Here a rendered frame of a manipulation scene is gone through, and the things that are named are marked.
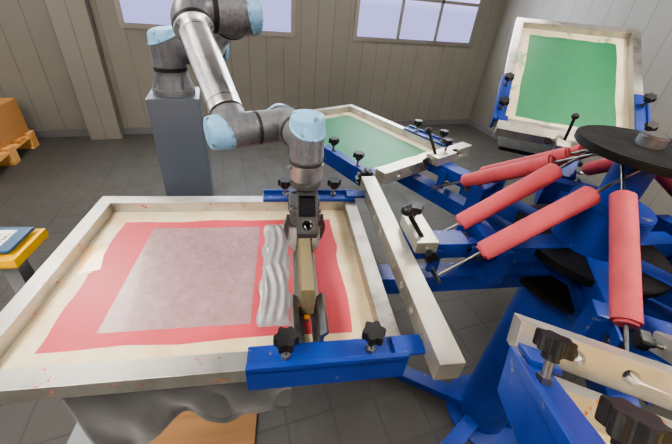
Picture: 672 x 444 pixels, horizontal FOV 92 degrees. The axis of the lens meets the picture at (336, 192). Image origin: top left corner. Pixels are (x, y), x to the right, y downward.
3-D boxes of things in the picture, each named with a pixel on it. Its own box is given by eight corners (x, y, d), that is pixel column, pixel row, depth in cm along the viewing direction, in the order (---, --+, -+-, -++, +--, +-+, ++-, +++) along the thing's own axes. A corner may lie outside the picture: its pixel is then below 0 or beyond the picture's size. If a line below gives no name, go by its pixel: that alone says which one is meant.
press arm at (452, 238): (405, 259, 86) (409, 245, 83) (398, 245, 91) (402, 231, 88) (465, 257, 89) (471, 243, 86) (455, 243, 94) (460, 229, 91)
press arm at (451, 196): (329, 141, 183) (329, 131, 180) (337, 139, 186) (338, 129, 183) (562, 279, 102) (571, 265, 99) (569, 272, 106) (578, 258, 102)
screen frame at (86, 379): (-63, 410, 52) (-76, 397, 50) (106, 206, 101) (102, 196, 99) (404, 367, 64) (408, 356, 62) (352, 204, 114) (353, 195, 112)
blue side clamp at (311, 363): (247, 391, 59) (244, 370, 56) (249, 365, 64) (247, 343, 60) (402, 376, 64) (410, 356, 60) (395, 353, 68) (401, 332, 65)
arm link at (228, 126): (153, -34, 77) (214, 132, 61) (202, -28, 82) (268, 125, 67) (157, 11, 86) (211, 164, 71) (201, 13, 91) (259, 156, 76)
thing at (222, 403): (106, 461, 81) (40, 364, 59) (113, 443, 84) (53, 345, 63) (290, 438, 89) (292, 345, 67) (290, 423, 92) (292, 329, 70)
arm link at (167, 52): (149, 63, 122) (141, 22, 115) (187, 62, 129) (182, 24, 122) (154, 69, 113) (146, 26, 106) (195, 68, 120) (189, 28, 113)
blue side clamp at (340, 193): (263, 215, 106) (262, 197, 102) (264, 206, 110) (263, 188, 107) (352, 214, 111) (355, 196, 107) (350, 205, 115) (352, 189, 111)
